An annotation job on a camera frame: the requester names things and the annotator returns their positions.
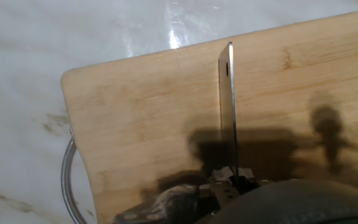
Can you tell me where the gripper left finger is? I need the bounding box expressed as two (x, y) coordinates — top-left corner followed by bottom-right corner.
(209, 166), (241, 208)

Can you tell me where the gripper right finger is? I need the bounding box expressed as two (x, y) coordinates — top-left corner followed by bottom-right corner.
(240, 167), (275, 190)

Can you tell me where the steel cleaver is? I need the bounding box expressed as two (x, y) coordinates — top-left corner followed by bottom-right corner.
(218, 42), (239, 187)

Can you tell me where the wooden cutting board, metal handle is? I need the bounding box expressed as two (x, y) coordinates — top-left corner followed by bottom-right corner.
(60, 7), (358, 224)

